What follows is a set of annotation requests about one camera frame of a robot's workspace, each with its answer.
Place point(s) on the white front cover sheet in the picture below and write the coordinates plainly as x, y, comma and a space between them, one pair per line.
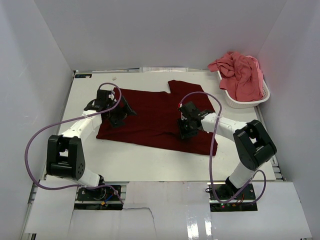
170, 211

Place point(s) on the pink t-shirt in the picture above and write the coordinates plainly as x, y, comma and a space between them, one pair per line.
241, 76

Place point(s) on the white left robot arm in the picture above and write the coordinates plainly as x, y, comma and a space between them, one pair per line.
65, 155

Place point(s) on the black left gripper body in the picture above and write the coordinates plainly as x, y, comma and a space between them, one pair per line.
116, 114

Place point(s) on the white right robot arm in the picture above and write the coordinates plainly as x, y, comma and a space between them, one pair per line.
253, 144

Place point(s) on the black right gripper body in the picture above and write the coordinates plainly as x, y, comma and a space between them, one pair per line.
185, 129

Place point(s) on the dark red t-shirt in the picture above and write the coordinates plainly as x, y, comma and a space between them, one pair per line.
155, 124

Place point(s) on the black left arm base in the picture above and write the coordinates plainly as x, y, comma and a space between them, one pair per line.
102, 199

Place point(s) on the small black label sticker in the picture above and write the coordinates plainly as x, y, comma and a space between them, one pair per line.
82, 76

